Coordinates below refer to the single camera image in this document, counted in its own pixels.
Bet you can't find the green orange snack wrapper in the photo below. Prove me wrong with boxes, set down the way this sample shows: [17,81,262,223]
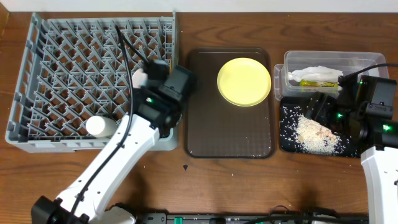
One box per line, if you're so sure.
[299,80,338,88]

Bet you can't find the white napkin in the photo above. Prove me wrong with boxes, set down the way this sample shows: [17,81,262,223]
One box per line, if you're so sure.
[288,66,343,83]

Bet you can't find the yellow plate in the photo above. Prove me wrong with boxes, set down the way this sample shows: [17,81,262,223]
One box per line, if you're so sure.
[217,57,272,107]

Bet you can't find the white paper cup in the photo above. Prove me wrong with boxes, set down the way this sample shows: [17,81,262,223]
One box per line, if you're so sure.
[86,116,117,138]

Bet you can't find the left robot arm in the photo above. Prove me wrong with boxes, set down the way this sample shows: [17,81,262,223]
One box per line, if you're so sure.
[31,65,197,224]

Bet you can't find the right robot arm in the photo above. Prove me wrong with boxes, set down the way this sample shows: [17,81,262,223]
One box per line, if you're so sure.
[304,76,397,223]

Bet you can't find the spilled rice grains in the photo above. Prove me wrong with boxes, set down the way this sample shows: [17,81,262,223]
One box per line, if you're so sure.
[279,105,355,156]

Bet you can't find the black tray bin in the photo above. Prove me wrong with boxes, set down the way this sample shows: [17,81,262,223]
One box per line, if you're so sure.
[278,96,363,159]

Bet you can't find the clear plastic bin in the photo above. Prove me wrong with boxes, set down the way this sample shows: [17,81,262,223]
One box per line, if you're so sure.
[274,50,386,101]

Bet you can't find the dark brown serving tray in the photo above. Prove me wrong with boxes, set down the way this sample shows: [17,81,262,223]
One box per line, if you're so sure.
[183,47,277,159]

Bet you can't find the grey dish rack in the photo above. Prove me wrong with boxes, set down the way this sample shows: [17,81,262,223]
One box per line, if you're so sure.
[5,13,178,153]

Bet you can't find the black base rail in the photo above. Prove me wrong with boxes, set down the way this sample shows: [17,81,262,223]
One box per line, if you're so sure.
[136,211,371,224]

